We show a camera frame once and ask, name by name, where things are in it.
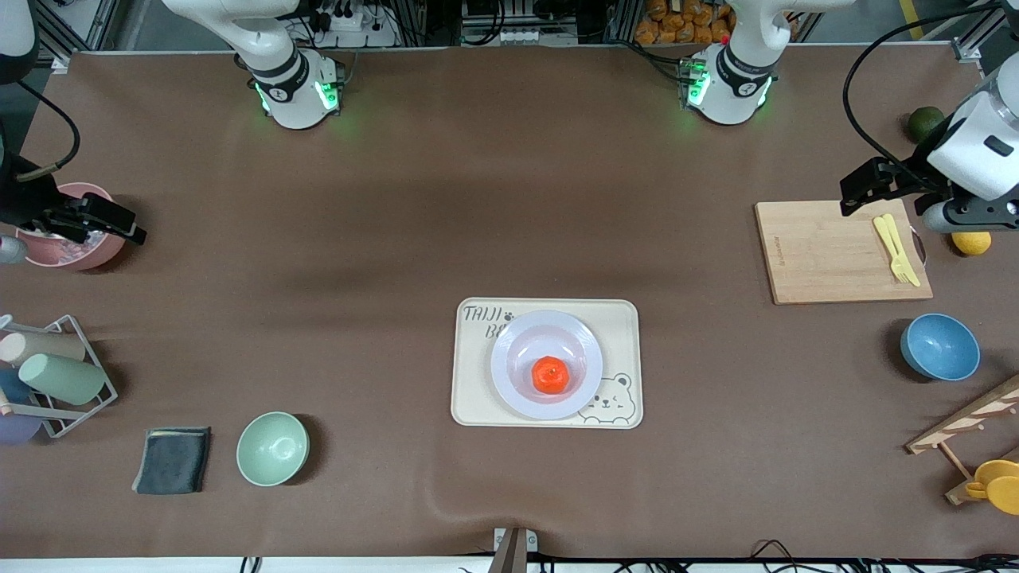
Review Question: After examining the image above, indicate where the light green bowl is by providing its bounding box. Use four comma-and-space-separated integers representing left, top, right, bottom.
236, 411, 310, 487

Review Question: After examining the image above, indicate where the wooden cutting board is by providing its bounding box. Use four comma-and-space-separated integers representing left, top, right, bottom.
755, 199, 934, 306

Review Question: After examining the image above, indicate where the folded dark grey cloth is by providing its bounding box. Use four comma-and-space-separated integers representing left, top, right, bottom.
132, 427, 213, 496

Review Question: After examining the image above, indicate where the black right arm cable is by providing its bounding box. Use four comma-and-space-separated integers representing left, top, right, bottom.
14, 80, 81, 182

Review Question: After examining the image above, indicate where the blue bowl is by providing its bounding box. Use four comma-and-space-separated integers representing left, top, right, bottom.
900, 313, 982, 382

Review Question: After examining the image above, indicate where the white power strip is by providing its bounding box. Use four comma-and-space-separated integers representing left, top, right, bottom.
306, 0, 399, 49

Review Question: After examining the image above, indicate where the bag of bread rolls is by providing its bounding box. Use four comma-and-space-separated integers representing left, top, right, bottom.
634, 0, 737, 46

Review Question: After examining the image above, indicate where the white round plate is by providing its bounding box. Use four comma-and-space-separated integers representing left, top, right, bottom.
490, 310, 604, 420

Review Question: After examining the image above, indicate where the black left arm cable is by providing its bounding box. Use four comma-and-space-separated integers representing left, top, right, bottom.
842, 2, 1005, 172

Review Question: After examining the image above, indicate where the yellow plastic fork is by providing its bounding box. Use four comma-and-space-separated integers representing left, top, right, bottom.
873, 216, 911, 284

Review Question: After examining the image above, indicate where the metal clamp bracket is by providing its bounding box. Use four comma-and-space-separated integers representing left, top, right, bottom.
487, 527, 539, 573

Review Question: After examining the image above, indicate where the orange fruit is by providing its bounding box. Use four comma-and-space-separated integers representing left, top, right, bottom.
531, 357, 571, 396

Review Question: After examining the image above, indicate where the blue cup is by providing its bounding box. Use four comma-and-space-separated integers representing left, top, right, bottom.
0, 368, 34, 404

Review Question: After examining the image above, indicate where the yellow mug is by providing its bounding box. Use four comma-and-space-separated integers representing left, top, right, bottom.
965, 459, 1019, 516

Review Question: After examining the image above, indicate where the pink bowl with ice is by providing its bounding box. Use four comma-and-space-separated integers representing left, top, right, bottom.
16, 182, 128, 271

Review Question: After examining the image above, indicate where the black cable bundle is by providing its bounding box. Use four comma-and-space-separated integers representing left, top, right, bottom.
541, 540, 1019, 573

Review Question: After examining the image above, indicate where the white wire cup rack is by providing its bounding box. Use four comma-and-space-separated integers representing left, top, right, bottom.
0, 314, 119, 439

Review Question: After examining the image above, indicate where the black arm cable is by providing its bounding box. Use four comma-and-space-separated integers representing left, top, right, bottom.
14, 80, 81, 182
842, 2, 1005, 172

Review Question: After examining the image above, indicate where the beige cup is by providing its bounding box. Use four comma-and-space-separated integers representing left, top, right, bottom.
0, 330, 87, 367

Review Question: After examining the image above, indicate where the wooden cup stand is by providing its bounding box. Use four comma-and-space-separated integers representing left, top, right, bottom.
905, 374, 1019, 506

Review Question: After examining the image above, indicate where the dark green lime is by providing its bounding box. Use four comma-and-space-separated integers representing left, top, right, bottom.
908, 106, 947, 145

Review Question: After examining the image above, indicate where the cream bear print tray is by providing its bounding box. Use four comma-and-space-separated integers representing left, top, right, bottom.
451, 298, 643, 430

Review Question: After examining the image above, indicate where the purple cup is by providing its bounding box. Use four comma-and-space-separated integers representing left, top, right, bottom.
0, 412, 45, 444

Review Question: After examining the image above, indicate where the light green cup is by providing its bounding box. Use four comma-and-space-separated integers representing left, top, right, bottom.
18, 353, 107, 405

